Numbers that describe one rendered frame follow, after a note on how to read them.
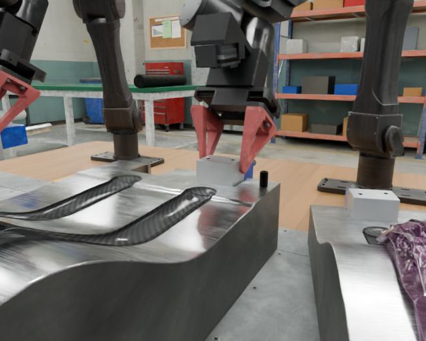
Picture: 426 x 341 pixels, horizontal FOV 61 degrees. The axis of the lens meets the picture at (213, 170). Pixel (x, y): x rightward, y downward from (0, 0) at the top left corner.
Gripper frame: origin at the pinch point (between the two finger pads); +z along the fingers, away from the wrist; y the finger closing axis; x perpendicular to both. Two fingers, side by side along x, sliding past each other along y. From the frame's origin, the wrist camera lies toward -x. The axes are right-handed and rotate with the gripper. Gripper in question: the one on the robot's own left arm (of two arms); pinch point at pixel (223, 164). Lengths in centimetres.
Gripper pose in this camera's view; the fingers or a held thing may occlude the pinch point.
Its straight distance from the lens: 46.2
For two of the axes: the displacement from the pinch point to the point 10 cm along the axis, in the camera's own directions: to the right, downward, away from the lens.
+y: 8.8, 1.1, -4.6
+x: 4.2, 2.8, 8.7
